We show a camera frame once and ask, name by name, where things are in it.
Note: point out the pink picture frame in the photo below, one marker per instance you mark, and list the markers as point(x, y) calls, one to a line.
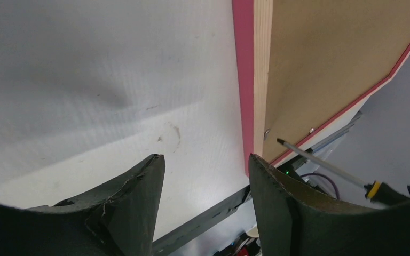
point(306, 67)

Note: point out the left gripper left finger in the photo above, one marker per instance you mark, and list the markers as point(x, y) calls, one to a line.
point(118, 217)

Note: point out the yellow black screwdriver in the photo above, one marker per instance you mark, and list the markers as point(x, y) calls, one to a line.
point(376, 192)

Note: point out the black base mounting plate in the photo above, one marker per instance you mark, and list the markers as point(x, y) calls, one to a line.
point(201, 223)

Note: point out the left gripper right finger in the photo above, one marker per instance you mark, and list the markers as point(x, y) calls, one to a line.
point(295, 219)

